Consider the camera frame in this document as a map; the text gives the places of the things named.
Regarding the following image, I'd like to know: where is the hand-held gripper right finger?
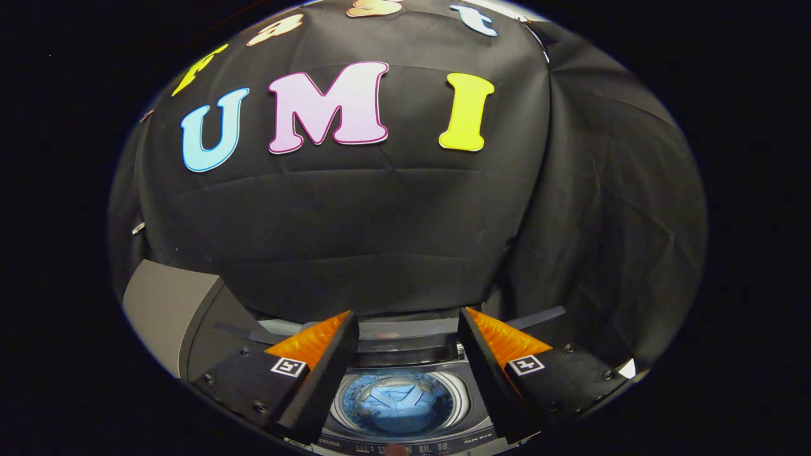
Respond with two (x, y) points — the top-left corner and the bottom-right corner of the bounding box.
(457, 307), (629, 444)

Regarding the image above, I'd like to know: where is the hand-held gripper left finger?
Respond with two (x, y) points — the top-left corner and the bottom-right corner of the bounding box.
(190, 310), (361, 445)

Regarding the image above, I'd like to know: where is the grey washing machine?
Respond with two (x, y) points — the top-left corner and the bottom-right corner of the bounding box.
(187, 279), (571, 456)

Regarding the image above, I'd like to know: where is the light blue polo shirt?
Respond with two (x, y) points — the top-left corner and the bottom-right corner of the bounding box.
(358, 383), (444, 434)

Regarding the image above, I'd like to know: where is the dark washing machine lid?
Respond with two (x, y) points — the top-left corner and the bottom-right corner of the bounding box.
(212, 306), (568, 368)

